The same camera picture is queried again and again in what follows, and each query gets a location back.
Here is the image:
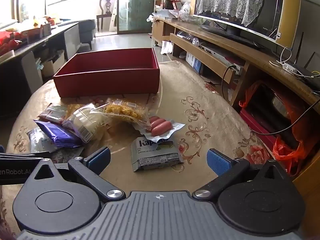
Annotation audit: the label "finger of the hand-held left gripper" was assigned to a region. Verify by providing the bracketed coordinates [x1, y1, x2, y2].
[0, 144, 49, 159]

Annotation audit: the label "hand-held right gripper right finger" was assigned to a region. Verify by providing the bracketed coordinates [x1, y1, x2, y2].
[192, 149, 292, 202]

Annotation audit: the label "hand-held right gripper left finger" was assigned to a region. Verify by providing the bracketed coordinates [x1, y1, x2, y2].
[24, 147, 125, 202]

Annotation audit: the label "clear packet of white snacks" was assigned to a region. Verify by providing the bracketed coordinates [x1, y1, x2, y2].
[62, 105, 110, 143]

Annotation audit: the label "purple snack packet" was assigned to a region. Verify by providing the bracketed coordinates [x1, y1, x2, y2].
[34, 120, 83, 148]

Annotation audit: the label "yellow snack packet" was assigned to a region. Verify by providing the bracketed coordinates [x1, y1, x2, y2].
[90, 98, 152, 130]

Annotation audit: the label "white red snack packet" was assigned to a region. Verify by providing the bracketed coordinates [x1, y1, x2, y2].
[37, 103, 68, 125]

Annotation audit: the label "grey snack packet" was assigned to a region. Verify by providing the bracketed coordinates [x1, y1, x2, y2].
[130, 137, 184, 172]

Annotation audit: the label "orange snack packet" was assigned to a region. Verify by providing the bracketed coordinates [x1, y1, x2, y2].
[65, 104, 86, 120]

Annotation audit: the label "sausage packet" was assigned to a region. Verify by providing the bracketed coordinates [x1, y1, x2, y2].
[138, 116, 186, 143]

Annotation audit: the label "red cardboard box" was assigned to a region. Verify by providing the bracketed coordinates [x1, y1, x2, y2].
[53, 47, 160, 98]

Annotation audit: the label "silver white snack packet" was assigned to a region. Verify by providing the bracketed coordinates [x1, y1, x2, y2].
[26, 127, 58, 153]

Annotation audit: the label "beige floral tablecloth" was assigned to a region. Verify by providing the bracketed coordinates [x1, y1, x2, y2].
[5, 61, 275, 240]

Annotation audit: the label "orange plastic bag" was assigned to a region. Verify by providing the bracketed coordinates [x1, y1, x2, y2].
[239, 81, 320, 176]

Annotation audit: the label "open cardboard box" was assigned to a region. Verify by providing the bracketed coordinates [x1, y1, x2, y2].
[40, 50, 66, 81]

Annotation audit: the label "blue white box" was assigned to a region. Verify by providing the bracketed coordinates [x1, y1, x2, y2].
[185, 52, 203, 75]

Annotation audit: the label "silver media player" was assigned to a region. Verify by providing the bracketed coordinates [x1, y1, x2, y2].
[199, 41, 243, 63]

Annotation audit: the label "dark long coffee table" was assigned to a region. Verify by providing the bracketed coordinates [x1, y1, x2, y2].
[0, 21, 82, 120]

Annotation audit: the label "red plastic bag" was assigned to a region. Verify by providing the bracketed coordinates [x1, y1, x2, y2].
[0, 30, 27, 56]

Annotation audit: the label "wooden television cabinet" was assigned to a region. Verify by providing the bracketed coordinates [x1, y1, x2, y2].
[151, 17, 320, 200]

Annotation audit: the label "white power strip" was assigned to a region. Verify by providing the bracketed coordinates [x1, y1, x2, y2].
[282, 62, 304, 75]

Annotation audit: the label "black router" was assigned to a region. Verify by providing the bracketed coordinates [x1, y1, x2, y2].
[292, 31, 320, 86]

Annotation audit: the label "white plastic bag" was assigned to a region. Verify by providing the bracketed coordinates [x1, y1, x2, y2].
[160, 41, 174, 55]

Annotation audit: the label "grey sofa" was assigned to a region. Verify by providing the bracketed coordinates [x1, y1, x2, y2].
[78, 19, 97, 50]

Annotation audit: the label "dark wooden chair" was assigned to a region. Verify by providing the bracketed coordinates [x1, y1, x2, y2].
[96, 0, 118, 32]

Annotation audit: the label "television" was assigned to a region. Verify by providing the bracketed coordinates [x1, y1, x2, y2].
[192, 0, 306, 48]

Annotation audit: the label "clear plastic bag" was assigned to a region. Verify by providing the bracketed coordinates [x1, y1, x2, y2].
[179, 2, 198, 22]

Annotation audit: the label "glass sliding door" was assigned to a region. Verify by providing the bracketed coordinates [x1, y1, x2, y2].
[117, 0, 156, 34]

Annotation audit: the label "red gift boxes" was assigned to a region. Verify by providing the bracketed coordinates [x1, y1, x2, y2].
[162, 0, 185, 11]

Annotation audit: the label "black cable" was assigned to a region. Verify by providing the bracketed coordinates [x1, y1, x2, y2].
[221, 65, 237, 101]

